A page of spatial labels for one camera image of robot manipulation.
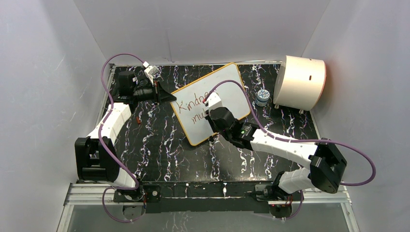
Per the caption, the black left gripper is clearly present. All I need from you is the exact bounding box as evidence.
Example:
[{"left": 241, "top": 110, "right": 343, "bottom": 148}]
[{"left": 134, "top": 80, "right": 177, "bottom": 107}]

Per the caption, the yellow framed whiteboard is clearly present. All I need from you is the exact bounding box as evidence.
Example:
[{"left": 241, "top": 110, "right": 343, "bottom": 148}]
[{"left": 171, "top": 63, "right": 250, "bottom": 146}]

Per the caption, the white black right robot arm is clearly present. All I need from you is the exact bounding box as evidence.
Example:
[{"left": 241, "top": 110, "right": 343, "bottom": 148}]
[{"left": 205, "top": 107, "right": 347, "bottom": 200}]

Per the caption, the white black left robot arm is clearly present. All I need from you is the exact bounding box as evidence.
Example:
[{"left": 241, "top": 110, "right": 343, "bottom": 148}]
[{"left": 74, "top": 71, "right": 176, "bottom": 201}]

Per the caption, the blue white patterned jar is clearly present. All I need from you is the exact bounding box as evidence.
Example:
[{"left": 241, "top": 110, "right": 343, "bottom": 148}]
[{"left": 255, "top": 89, "right": 270, "bottom": 107}]

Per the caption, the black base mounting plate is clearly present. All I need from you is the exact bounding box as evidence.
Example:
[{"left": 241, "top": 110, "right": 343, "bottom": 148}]
[{"left": 113, "top": 181, "right": 300, "bottom": 217}]

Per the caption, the white cylindrical drum container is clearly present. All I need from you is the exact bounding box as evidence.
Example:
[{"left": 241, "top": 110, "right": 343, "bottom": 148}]
[{"left": 273, "top": 55, "right": 326, "bottom": 111}]

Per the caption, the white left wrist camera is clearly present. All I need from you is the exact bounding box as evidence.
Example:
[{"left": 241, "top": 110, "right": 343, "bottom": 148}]
[{"left": 143, "top": 61, "right": 159, "bottom": 85}]

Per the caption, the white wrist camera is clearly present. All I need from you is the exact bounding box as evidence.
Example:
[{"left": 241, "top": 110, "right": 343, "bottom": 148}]
[
  {"left": 204, "top": 92, "right": 223, "bottom": 111},
  {"left": 143, "top": 61, "right": 159, "bottom": 85}
]

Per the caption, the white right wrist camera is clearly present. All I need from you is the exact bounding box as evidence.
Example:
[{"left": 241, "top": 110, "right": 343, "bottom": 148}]
[{"left": 204, "top": 92, "right": 223, "bottom": 111}]

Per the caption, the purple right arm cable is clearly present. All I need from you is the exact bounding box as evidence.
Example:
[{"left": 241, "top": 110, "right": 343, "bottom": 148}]
[{"left": 203, "top": 79, "right": 377, "bottom": 220}]

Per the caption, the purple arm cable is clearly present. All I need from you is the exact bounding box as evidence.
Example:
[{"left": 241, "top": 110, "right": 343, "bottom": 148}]
[
  {"left": 203, "top": 79, "right": 377, "bottom": 220},
  {"left": 98, "top": 53, "right": 146, "bottom": 223}
]

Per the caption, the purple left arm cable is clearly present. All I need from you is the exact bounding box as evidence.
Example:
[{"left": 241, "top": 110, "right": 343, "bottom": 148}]
[{"left": 98, "top": 53, "right": 146, "bottom": 223}]

